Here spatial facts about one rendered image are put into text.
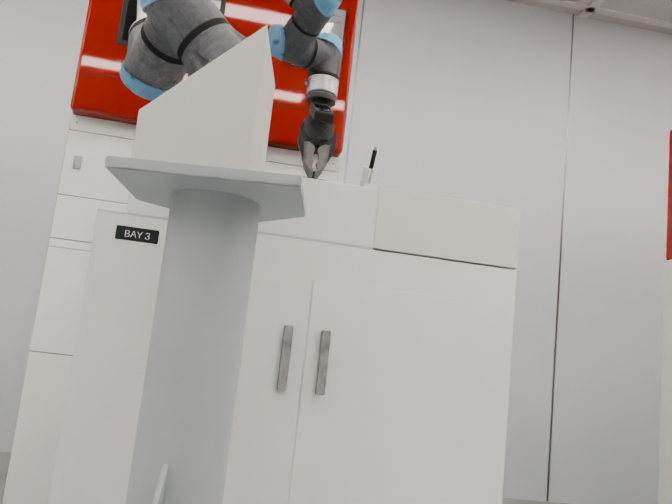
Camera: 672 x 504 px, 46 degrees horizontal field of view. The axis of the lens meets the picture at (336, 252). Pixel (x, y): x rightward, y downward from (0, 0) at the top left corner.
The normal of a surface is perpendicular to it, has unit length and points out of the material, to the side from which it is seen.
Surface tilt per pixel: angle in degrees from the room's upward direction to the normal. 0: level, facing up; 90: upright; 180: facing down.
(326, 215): 90
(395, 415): 90
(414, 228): 90
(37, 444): 90
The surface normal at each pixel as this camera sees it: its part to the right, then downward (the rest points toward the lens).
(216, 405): 0.75, -0.04
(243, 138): 0.02, -0.18
